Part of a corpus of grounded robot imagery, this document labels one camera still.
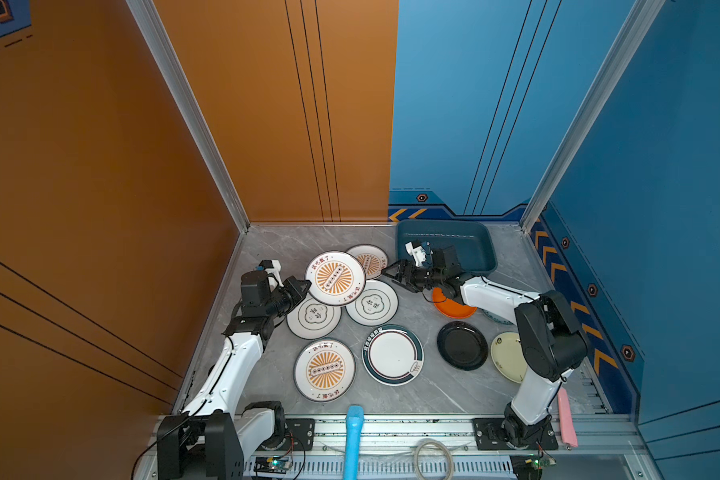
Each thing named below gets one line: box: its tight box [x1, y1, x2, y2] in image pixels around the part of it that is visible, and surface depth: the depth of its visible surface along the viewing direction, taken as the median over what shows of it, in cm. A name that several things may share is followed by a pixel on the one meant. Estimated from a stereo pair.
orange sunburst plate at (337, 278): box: [305, 250, 367, 306], surface depth 87 cm
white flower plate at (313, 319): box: [286, 293, 342, 340], surface depth 94 cm
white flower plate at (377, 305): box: [345, 279, 399, 326], surface depth 98 cm
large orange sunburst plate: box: [293, 337, 356, 403], surface depth 85 cm
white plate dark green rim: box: [361, 324, 425, 387], surface depth 87 cm
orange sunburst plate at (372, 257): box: [346, 243, 389, 280], surface depth 111 cm
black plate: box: [437, 321, 489, 371], surface depth 89 cm
